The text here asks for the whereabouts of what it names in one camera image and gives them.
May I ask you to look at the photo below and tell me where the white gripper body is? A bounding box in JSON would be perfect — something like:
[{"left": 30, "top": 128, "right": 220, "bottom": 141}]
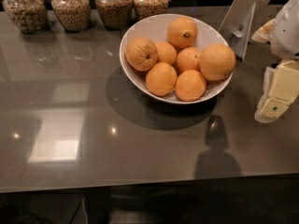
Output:
[{"left": 270, "top": 7, "right": 299, "bottom": 60}]

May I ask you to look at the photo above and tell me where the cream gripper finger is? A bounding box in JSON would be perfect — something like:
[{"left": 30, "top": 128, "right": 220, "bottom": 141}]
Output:
[
  {"left": 255, "top": 60, "right": 299, "bottom": 123},
  {"left": 251, "top": 20, "right": 275, "bottom": 43}
]

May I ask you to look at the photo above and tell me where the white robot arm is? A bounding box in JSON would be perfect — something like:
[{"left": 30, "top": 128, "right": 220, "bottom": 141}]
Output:
[{"left": 251, "top": 0, "right": 299, "bottom": 123}]

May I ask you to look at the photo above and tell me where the large right orange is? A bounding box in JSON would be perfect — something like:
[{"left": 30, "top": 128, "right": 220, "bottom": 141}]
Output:
[{"left": 199, "top": 44, "right": 235, "bottom": 81}]

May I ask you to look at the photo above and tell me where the front right orange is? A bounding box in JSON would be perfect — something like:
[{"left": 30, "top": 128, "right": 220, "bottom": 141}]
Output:
[{"left": 175, "top": 70, "right": 206, "bottom": 102}]

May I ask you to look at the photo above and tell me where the small middle orange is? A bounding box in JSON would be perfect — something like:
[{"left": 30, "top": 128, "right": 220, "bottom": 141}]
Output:
[{"left": 156, "top": 41, "right": 177, "bottom": 65}]

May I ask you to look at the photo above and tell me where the white ceramic bowl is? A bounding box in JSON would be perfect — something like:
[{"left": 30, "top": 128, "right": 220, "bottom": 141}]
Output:
[{"left": 120, "top": 14, "right": 232, "bottom": 105}]

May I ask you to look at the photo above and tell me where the front left orange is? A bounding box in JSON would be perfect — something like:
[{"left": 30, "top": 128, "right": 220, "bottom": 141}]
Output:
[{"left": 146, "top": 63, "right": 178, "bottom": 97}]

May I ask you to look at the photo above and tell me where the wrinkled left orange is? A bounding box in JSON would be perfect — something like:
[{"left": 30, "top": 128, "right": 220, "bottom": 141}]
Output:
[{"left": 125, "top": 36, "right": 158, "bottom": 72}]

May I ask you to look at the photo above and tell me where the grey tablet stand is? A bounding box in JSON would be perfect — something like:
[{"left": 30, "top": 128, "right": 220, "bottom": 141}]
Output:
[{"left": 219, "top": 0, "right": 270, "bottom": 61}]

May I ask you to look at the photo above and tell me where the centre orange behind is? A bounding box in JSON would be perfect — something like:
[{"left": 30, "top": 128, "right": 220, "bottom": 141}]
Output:
[{"left": 177, "top": 47, "right": 201, "bottom": 74}]

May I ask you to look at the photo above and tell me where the top orange with stem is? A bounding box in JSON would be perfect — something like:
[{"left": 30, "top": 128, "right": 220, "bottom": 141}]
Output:
[{"left": 166, "top": 17, "right": 198, "bottom": 49}]

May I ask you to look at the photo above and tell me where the glass jar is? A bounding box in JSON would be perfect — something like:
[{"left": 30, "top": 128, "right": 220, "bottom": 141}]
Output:
[
  {"left": 51, "top": 0, "right": 91, "bottom": 33},
  {"left": 133, "top": 0, "right": 170, "bottom": 21},
  {"left": 2, "top": 0, "right": 49, "bottom": 35},
  {"left": 95, "top": 0, "right": 133, "bottom": 30}
]

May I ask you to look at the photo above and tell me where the far left glass jar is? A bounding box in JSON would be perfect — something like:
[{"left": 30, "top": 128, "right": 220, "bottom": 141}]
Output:
[{"left": 2, "top": 0, "right": 49, "bottom": 35}]

